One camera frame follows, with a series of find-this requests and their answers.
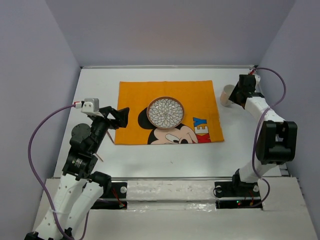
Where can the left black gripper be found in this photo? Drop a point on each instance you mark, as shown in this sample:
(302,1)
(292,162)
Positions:
(122,116)

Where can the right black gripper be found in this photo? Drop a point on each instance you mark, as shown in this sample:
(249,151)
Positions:
(233,97)

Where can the beige ceramic mug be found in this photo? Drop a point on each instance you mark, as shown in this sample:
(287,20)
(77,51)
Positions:
(225,95)

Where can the orange Mickey Mouse placemat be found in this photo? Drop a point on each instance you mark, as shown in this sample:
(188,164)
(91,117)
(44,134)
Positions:
(201,123)

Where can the floral patterned plate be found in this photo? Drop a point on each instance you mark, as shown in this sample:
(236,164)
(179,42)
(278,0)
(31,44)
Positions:
(165,112)

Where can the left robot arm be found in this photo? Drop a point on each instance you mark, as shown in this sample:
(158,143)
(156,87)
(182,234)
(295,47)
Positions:
(80,186)

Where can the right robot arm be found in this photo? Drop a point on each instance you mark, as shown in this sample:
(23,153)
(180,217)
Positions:
(274,140)

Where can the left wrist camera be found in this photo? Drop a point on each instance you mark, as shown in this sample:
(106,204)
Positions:
(89,106)

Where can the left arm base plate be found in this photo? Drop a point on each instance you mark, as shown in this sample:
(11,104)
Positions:
(114,199)

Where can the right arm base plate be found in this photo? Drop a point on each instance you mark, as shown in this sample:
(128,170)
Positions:
(242,197)

